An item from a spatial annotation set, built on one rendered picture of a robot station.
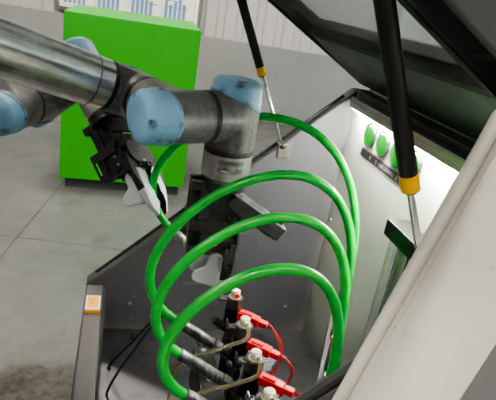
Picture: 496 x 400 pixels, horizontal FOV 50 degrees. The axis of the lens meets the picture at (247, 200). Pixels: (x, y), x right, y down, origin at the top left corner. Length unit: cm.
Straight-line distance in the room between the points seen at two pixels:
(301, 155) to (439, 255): 72
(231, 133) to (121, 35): 327
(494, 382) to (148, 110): 48
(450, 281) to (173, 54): 364
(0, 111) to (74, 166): 331
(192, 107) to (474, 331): 44
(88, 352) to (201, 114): 53
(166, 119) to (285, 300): 76
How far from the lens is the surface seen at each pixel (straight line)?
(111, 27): 400
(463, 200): 50
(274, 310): 135
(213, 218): 82
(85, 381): 100
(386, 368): 53
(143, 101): 69
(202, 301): 62
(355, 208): 90
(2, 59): 74
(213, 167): 78
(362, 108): 108
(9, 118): 95
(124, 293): 126
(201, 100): 72
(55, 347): 262
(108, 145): 98
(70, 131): 416
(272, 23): 721
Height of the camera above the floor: 161
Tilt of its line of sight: 21 degrees down
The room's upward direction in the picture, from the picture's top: 10 degrees clockwise
